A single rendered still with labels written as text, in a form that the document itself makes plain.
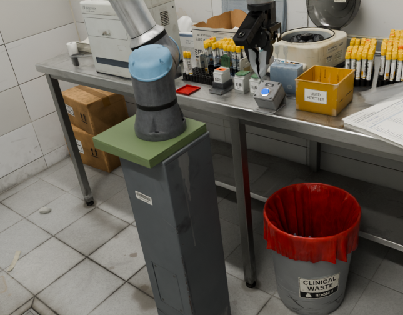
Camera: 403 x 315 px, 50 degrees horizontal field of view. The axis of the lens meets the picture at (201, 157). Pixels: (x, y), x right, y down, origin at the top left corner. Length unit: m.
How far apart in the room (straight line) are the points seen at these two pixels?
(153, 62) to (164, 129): 0.19
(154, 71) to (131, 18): 0.20
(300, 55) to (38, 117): 1.99
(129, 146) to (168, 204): 0.20
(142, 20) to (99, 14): 0.58
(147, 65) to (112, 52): 0.71
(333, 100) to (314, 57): 0.32
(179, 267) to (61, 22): 2.10
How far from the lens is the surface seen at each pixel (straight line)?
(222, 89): 1.53
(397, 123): 1.27
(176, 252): 1.37
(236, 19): 2.09
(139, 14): 1.27
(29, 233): 2.62
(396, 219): 1.94
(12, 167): 3.09
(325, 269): 1.66
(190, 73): 1.68
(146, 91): 1.17
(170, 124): 1.20
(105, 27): 1.83
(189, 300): 1.51
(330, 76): 1.44
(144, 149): 1.18
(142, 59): 1.16
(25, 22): 2.99
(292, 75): 1.44
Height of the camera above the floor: 1.45
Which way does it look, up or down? 30 degrees down
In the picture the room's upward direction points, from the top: 8 degrees counter-clockwise
